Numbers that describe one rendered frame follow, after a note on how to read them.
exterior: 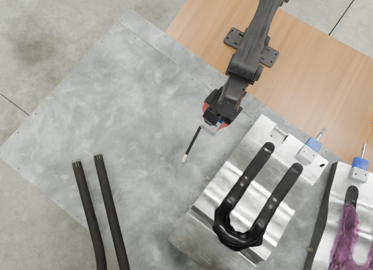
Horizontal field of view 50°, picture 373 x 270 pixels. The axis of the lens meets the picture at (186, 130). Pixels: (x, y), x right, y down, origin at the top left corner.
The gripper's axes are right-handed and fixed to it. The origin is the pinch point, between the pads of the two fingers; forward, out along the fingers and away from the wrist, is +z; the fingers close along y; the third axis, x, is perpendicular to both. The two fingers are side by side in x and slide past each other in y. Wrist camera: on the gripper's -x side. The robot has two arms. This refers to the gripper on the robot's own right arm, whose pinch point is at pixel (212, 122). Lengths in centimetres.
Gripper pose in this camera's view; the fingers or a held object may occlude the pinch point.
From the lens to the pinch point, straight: 122.6
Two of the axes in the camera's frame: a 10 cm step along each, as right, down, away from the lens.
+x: 5.2, -5.7, 6.3
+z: -3.1, 5.6, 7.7
